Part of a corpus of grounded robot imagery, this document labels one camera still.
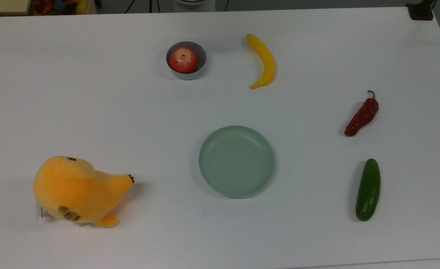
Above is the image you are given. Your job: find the red apple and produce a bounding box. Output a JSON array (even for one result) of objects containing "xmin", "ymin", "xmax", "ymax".
[{"xmin": 169, "ymin": 47, "xmax": 199, "ymax": 74}]

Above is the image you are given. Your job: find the grey bowl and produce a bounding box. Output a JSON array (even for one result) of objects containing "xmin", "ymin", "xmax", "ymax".
[{"xmin": 166, "ymin": 41, "xmax": 207, "ymax": 80}]

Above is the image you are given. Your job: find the pale green plate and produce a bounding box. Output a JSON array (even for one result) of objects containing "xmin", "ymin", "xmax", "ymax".
[{"xmin": 199, "ymin": 125, "xmax": 275, "ymax": 198}]

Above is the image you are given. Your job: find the yellow banana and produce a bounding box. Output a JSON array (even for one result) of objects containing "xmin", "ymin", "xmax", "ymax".
[{"xmin": 246, "ymin": 34, "xmax": 276, "ymax": 90}]

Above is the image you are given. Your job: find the red chili pepper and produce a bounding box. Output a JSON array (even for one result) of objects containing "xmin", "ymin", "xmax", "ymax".
[{"xmin": 344, "ymin": 90, "xmax": 379, "ymax": 137}]

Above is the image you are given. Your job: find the yellow plush dinosaur toy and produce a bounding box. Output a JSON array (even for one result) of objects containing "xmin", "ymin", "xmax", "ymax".
[{"xmin": 33, "ymin": 156, "xmax": 135, "ymax": 228}]

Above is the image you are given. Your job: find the green cucumber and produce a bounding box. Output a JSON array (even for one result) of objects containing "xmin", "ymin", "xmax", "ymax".
[{"xmin": 356, "ymin": 158, "xmax": 381, "ymax": 222}]

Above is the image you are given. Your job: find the colourful toy pile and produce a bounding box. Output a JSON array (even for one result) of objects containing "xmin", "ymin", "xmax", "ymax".
[{"xmin": 32, "ymin": 0, "xmax": 95, "ymax": 15}]

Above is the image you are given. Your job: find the black square stand base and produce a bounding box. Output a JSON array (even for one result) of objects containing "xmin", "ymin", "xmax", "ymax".
[{"xmin": 406, "ymin": 0, "xmax": 435, "ymax": 21}]

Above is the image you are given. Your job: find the wooden box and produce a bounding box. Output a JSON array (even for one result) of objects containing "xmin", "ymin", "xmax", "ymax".
[{"xmin": 0, "ymin": 0, "xmax": 32, "ymax": 16}]

